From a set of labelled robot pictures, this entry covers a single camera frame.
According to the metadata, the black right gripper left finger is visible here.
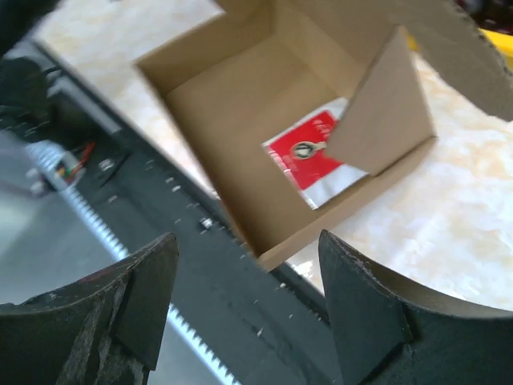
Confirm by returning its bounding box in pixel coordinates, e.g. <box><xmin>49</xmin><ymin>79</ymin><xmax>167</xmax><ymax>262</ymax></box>
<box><xmin>1</xmin><ymin>233</ymin><xmax>179</xmax><ymax>384</ymax></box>

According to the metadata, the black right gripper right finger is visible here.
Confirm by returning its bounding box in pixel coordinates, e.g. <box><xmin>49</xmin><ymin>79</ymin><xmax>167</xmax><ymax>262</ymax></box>
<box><xmin>318</xmin><ymin>230</ymin><xmax>512</xmax><ymax>384</ymax></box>

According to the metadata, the red white packet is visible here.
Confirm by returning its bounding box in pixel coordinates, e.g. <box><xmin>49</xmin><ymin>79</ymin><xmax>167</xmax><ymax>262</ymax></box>
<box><xmin>262</xmin><ymin>98</ymin><xmax>367</xmax><ymax>209</ymax></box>

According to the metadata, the brown cardboard box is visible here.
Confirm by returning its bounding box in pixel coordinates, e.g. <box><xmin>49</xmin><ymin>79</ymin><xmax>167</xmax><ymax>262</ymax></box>
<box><xmin>134</xmin><ymin>0</ymin><xmax>513</xmax><ymax>273</ymax></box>

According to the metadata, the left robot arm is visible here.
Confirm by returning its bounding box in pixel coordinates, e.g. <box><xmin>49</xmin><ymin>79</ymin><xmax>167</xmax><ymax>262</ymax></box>
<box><xmin>1</xmin><ymin>0</ymin><xmax>58</xmax><ymax>130</ymax></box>

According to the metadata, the yellow plastic tray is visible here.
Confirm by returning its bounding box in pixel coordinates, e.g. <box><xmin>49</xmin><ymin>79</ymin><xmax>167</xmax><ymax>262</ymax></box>
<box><xmin>407</xmin><ymin>23</ymin><xmax>510</xmax><ymax>78</ymax></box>

